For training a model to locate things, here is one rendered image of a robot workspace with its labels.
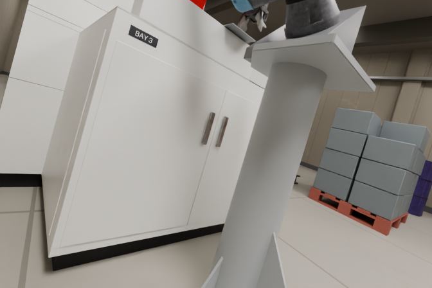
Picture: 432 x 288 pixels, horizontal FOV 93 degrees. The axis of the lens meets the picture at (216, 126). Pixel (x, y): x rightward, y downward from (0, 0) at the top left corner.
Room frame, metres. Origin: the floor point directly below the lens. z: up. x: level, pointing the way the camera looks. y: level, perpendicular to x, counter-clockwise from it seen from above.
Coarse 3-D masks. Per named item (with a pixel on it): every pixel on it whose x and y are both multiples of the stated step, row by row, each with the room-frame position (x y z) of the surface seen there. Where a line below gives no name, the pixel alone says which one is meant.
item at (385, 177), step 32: (352, 128) 2.34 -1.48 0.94; (384, 128) 2.45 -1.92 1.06; (416, 128) 2.25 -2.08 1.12; (352, 160) 2.27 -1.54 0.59; (384, 160) 2.07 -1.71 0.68; (416, 160) 2.19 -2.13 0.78; (320, 192) 2.43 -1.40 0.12; (352, 192) 2.20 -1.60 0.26; (384, 192) 2.01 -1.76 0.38; (384, 224) 1.95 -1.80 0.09
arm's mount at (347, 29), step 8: (352, 8) 0.65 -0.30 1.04; (360, 8) 0.62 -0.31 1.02; (344, 16) 0.61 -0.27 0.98; (352, 16) 0.58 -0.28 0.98; (360, 16) 0.61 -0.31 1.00; (336, 24) 0.56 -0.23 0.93; (344, 24) 0.56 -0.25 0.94; (352, 24) 0.59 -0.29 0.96; (360, 24) 0.62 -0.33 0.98; (272, 32) 0.77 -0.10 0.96; (280, 32) 0.72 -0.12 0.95; (320, 32) 0.56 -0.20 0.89; (328, 32) 0.53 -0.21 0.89; (336, 32) 0.55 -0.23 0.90; (344, 32) 0.57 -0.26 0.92; (352, 32) 0.60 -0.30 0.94; (264, 40) 0.70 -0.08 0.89; (272, 40) 0.66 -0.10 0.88; (344, 40) 0.58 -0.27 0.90; (352, 40) 0.61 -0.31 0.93; (248, 48) 0.70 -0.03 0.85; (352, 48) 0.62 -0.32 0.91; (248, 56) 0.69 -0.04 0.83
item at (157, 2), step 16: (144, 0) 0.62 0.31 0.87; (160, 0) 0.65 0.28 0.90; (176, 0) 0.68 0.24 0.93; (144, 16) 0.63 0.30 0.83; (160, 16) 0.66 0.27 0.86; (176, 16) 0.69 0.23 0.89; (192, 16) 0.73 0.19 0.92; (208, 16) 0.78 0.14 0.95; (176, 32) 0.70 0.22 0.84; (192, 32) 0.74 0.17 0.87; (208, 32) 0.79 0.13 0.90; (224, 32) 0.84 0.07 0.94; (208, 48) 0.80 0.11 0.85; (224, 48) 0.85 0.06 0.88; (240, 48) 0.91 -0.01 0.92; (224, 64) 0.87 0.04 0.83; (240, 64) 0.93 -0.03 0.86
